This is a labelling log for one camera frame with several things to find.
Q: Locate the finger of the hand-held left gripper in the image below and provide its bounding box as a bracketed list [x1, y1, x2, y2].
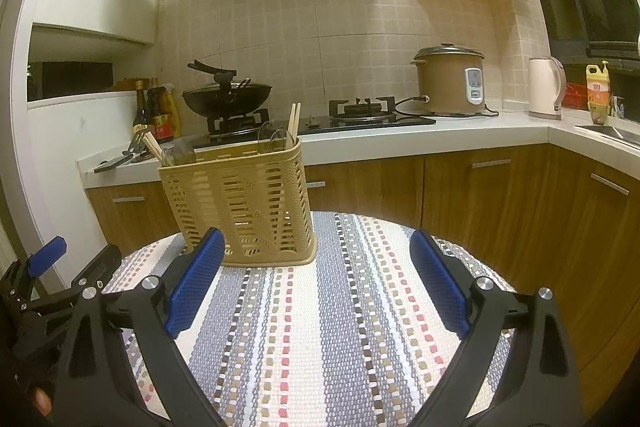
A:
[0, 236, 68, 303]
[20, 245, 122, 323]

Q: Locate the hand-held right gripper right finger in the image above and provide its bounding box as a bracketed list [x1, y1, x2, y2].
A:
[409, 229, 586, 427]

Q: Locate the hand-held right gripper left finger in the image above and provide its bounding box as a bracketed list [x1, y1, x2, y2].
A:
[52, 227, 227, 427]

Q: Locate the beige plastic utensil basket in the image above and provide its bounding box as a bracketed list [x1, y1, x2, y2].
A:
[158, 138, 317, 268]

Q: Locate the striped woven table mat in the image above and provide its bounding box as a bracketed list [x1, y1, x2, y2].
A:
[102, 210, 516, 427]

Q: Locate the grey phone stand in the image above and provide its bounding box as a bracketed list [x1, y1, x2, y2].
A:
[120, 133, 157, 162]

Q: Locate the dark bottle with red label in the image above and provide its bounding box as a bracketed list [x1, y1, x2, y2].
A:
[149, 87, 173, 144]

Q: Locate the tall dark soy sauce bottle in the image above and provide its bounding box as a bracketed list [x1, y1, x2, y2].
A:
[132, 80, 156, 140]

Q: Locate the yellow spray bottle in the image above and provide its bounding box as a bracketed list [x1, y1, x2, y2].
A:
[165, 84, 182, 138]

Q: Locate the black wok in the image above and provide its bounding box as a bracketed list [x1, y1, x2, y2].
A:
[181, 79, 273, 118]

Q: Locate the glass wok lid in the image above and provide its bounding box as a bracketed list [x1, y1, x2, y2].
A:
[187, 61, 251, 105]

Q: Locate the black gas stove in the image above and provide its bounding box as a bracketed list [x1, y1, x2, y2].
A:
[192, 96, 437, 142]

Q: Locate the brown rice cooker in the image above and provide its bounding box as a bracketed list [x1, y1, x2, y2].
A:
[411, 43, 487, 115]

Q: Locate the white electric kettle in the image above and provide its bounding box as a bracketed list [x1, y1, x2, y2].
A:
[528, 56, 567, 122]

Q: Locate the steel sink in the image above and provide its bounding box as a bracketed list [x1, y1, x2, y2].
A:
[575, 123, 640, 142]

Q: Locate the red plastic basket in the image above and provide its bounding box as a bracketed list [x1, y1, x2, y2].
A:
[565, 83, 587, 108]

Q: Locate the yellow oil bottle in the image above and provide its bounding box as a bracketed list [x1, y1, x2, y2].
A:
[586, 61, 612, 125]

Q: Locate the black power cord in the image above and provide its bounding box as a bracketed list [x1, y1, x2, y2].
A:
[395, 96, 501, 118]

